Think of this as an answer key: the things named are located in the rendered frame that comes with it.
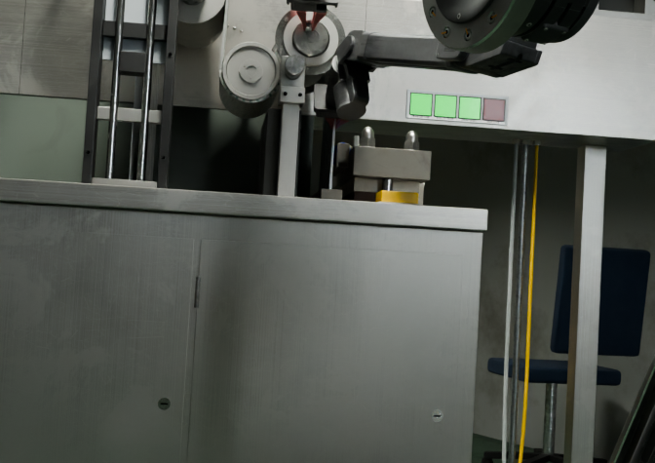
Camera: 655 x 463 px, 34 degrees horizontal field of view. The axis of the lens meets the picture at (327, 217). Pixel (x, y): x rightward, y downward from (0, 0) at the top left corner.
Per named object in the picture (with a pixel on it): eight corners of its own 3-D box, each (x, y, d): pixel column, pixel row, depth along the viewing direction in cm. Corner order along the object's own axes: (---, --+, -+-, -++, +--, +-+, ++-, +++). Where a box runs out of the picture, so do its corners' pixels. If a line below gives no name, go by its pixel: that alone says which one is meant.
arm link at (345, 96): (388, 42, 204) (350, 30, 200) (398, 89, 198) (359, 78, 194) (356, 79, 213) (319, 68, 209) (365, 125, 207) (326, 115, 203)
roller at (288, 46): (282, 64, 218) (284, 9, 219) (275, 86, 244) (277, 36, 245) (337, 67, 220) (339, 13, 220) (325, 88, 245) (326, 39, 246)
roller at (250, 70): (220, 96, 217) (223, 39, 218) (219, 114, 243) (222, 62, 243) (278, 101, 218) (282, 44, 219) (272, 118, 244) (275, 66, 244)
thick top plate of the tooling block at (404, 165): (353, 174, 216) (354, 145, 216) (331, 189, 256) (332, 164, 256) (430, 179, 217) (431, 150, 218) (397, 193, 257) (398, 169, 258)
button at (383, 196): (380, 203, 193) (381, 189, 193) (374, 205, 200) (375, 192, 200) (418, 206, 194) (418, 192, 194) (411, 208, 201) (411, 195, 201)
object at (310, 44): (300, 59, 218) (288, 25, 218) (299, 61, 220) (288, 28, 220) (334, 49, 219) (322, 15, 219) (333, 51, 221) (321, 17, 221)
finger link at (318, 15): (323, 41, 215) (327, 5, 208) (288, 38, 214) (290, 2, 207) (323, 19, 219) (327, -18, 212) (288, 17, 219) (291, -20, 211)
